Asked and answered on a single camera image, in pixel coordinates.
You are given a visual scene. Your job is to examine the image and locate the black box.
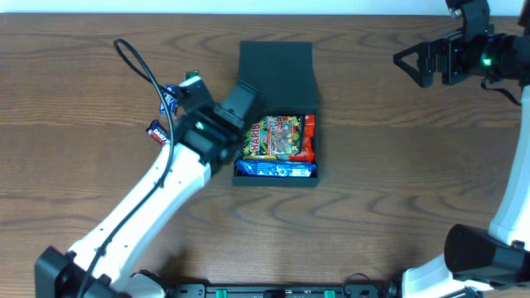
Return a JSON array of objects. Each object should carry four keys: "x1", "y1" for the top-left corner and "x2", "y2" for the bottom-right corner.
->
[{"x1": 232, "y1": 41, "x2": 319, "y2": 187}]

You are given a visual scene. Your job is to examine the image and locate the red candy bag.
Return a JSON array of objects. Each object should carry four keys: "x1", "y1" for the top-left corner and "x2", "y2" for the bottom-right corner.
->
[{"x1": 289, "y1": 115, "x2": 316, "y2": 163}]

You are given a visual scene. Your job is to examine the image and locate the purple Dairy Milk bar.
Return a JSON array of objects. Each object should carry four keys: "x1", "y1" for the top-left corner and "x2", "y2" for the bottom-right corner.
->
[{"x1": 146, "y1": 119, "x2": 171, "y2": 146}]

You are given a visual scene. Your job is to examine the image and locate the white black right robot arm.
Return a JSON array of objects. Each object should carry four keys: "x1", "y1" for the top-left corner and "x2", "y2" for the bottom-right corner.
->
[{"x1": 386, "y1": 0, "x2": 529, "y2": 297}]

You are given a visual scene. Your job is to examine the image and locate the black Haribo gummy bag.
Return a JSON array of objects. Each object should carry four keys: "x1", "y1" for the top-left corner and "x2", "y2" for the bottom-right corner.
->
[{"x1": 241, "y1": 116, "x2": 304, "y2": 159}]

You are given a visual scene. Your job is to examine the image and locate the yellow Hacks candy bag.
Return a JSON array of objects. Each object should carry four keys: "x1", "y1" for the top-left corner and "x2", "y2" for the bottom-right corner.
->
[{"x1": 242, "y1": 155, "x2": 277, "y2": 161}]

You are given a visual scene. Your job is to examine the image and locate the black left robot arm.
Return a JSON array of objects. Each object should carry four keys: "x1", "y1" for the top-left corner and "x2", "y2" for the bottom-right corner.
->
[{"x1": 34, "y1": 77, "x2": 264, "y2": 297}]

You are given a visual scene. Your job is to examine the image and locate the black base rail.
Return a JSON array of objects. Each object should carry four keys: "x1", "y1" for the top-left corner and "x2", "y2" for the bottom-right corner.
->
[{"x1": 166, "y1": 282, "x2": 402, "y2": 298}]

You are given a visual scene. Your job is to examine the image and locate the blue cookie pack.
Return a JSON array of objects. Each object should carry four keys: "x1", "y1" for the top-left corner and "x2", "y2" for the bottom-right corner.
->
[{"x1": 235, "y1": 160, "x2": 316, "y2": 178}]

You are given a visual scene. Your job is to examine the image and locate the green white candy stick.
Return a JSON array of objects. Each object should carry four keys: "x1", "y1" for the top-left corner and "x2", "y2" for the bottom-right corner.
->
[{"x1": 184, "y1": 70, "x2": 200, "y2": 80}]

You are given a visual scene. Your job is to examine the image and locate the blue Eclipse mint box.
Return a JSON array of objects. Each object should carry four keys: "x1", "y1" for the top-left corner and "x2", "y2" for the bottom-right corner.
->
[{"x1": 161, "y1": 85, "x2": 177, "y2": 116}]

